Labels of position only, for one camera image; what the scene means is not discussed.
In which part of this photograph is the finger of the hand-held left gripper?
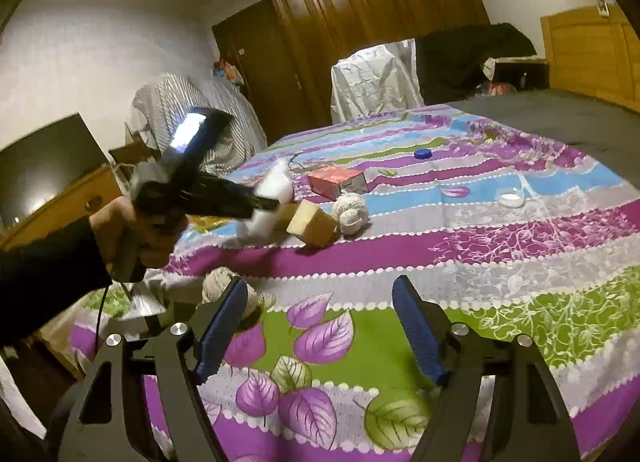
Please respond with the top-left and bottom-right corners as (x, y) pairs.
(199, 174), (280, 220)

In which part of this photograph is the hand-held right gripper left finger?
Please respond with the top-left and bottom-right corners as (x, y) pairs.
(60, 277), (249, 462)

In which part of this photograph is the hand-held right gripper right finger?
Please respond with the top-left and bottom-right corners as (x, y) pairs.
(391, 275), (583, 462)

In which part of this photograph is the person's left forearm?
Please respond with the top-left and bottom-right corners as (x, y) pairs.
(0, 217), (113, 348)

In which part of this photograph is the person's left hand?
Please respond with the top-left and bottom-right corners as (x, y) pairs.
(90, 197), (188, 283)

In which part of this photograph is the large grey yarn ball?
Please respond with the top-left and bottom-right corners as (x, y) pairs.
(201, 267), (261, 323)

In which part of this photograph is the grey striped cloth cover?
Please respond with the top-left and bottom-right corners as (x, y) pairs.
(125, 72), (268, 175)

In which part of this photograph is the large beige wooden block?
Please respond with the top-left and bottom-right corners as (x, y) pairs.
(286, 201), (338, 247)

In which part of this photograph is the wooden dresser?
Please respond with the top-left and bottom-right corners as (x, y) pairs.
(0, 164), (131, 253)

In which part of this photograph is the pink cardboard box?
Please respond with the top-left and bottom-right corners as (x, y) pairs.
(306, 166), (368, 201)

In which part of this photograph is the striped floral bed sheet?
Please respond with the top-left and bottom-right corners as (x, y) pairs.
(70, 104), (640, 462)

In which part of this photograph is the small white yarn ball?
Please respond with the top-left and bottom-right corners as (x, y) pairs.
(332, 192), (371, 237)

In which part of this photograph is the black television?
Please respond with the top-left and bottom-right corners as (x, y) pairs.
(0, 112), (111, 237)

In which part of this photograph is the colourful bag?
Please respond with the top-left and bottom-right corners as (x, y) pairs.
(212, 58), (246, 85)

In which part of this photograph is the dark brown door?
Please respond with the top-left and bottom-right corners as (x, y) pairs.
(211, 0), (313, 145)

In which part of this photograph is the white plastic cover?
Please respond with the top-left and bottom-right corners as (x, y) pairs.
(331, 39), (426, 125)

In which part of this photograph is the brown wooden wardrobe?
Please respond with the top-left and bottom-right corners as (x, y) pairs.
(252, 0), (491, 127)

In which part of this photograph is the red patterned bag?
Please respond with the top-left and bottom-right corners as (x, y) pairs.
(477, 82), (516, 98)

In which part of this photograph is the grey blanket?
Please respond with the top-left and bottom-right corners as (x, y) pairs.
(452, 89), (640, 163)

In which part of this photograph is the black cloth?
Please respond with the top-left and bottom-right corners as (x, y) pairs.
(415, 22), (538, 105)

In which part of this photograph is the dark bedside table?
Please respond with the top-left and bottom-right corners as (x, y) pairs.
(492, 58), (549, 91)

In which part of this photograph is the wooden headboard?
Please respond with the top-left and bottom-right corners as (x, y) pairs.
(540, 6), (640, 115)

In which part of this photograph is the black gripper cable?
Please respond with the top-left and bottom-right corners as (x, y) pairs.
(92, 282), (113, 358)

